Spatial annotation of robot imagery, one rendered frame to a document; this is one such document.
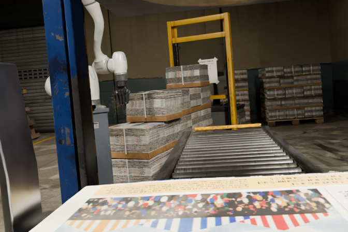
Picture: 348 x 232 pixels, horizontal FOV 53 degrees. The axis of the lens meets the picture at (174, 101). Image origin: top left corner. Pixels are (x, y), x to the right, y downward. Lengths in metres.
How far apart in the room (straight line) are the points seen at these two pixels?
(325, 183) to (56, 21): 0.84
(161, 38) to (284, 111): 3.85
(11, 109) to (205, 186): 0.12
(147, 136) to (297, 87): 5.87
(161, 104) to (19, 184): 2.51
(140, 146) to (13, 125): 2.33
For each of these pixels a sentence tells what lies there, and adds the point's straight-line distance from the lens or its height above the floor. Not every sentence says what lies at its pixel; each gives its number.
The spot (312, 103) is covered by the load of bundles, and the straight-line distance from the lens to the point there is 8.12.
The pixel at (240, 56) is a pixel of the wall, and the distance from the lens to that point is 9.54.
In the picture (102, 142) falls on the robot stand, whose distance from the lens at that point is 2.19.
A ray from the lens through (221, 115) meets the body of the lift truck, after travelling 4.18.
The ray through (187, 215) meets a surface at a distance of 0.18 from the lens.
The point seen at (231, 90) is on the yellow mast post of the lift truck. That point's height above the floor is 0.98.
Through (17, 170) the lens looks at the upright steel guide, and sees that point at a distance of 0.20.
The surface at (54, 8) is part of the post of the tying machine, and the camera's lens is 0.98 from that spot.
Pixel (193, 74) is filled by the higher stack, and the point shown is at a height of 1.19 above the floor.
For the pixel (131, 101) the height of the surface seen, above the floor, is 1.00.
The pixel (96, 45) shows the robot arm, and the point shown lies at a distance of 2.56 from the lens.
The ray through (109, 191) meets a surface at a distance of 0.23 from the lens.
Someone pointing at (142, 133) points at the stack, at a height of 0.78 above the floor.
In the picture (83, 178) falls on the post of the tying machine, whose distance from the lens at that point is 0.97.
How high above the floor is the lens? 1.12
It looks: 3 degrees down
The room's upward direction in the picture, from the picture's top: 5 degrees counter-clockwise
